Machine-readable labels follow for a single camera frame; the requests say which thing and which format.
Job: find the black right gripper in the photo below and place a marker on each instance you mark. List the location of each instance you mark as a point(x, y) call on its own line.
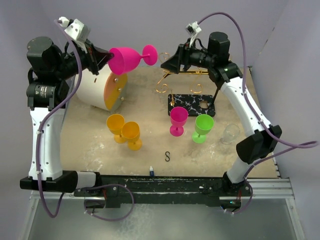
point(181, 57)

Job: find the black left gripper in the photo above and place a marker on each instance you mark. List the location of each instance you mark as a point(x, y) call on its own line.
point(95, 58)

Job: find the pink wine glass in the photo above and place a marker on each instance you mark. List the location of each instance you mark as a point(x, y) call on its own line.
point(178, 118)
point(126, 59)

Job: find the orange wine glass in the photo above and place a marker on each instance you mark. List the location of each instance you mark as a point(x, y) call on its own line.
point(131, 132)
point(115, 123)

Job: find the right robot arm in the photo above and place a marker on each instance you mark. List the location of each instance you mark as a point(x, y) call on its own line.
point(229, 79)

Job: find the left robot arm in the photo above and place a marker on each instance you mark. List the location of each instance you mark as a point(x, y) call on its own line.
point(47, 98)

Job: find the black marble rack base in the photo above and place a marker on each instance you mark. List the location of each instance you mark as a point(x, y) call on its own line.
point(195, 104)

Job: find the pink wine glass on table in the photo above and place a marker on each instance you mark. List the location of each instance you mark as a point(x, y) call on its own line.
point(178, 118)

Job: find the green wine glass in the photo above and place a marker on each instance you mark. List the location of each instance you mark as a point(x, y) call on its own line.
point(203, 125)

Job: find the orange wine glass front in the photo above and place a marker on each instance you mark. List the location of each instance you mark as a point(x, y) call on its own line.
point(131, 132)

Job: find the white round drawer box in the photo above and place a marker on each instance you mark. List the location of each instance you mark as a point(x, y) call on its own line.
point(106, 90)

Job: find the clear glass cup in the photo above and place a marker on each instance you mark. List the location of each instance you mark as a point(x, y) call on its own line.
point(230, 134)

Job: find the black S hook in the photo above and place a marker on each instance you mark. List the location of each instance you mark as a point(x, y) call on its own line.
point(167, 156)

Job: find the small white dropper bottle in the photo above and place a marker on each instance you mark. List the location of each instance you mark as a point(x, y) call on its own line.
point(151, 171)

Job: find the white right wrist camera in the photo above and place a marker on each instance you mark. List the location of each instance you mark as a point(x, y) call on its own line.
point(193, 30)

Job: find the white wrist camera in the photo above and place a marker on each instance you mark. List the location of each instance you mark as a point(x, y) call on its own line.
point(193, 30)
point(75, 29)

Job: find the gold wire wine glass rack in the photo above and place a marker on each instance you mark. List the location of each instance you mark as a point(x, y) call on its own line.
point(194, 87)

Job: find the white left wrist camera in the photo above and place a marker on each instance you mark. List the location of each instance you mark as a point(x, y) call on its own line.
point(75, 29)

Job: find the aluminium frame rail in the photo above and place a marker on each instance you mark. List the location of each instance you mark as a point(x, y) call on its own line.
point(272, 188)

